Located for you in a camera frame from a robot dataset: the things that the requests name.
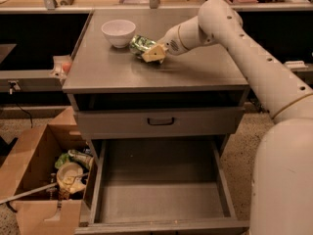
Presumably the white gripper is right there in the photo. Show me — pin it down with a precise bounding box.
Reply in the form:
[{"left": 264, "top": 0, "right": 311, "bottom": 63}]
[{"left": 142, "top": 26, "right": 183, "bottom": 64}]

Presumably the grey drawer cabinet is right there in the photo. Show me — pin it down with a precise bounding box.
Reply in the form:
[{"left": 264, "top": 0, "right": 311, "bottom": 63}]
[{"left": 61, "top": 7, "right": 257, "bottom": 235}]

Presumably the long grey stick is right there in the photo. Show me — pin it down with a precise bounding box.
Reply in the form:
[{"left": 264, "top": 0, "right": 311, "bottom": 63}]
[{"left": 0, "top": 172, "right": 89, "bottom": 205}]

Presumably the crumpled tan paper bag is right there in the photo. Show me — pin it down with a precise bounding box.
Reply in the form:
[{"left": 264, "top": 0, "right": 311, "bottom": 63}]
[{"left": 57, "top": 163, "right": 86, "bottom": 194}]

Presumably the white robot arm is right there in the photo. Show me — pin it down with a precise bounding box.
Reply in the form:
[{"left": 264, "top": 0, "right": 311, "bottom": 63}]
[{"left": 144, "top": 0, "right": 313, "bottom": 235}]

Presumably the white ceramic bowl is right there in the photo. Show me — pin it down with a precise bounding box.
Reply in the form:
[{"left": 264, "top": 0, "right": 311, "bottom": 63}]
[{"left": 101, "top": 20, "right": 136, "bottom": 48}]

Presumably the brown cardboard box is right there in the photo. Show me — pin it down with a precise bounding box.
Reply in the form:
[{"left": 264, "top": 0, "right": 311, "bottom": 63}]
[{"left": 0, "top": 107, "right": 95, "bottom": 235}]

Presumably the green chip bag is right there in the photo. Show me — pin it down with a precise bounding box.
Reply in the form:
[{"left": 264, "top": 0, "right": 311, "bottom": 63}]
[{"left": 55, "top": 149, "right": 93, "bottom": 169}]

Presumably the closed grey top drawer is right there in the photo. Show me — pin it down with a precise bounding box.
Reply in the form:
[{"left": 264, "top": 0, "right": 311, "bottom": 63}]
[{"left": 74, "top": 107, "right": 244, "bottom": 139}]

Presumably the small orange ball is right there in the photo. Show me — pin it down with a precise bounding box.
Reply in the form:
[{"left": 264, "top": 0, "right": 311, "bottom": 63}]
[{"left": 62, "top": 63, "right": 71, "bottom": 73}]

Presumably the black drawer handle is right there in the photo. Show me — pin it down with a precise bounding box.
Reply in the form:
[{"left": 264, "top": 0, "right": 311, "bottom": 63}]
[{"left": 147, "top": 117, "right": 175, "bottom": 126}]

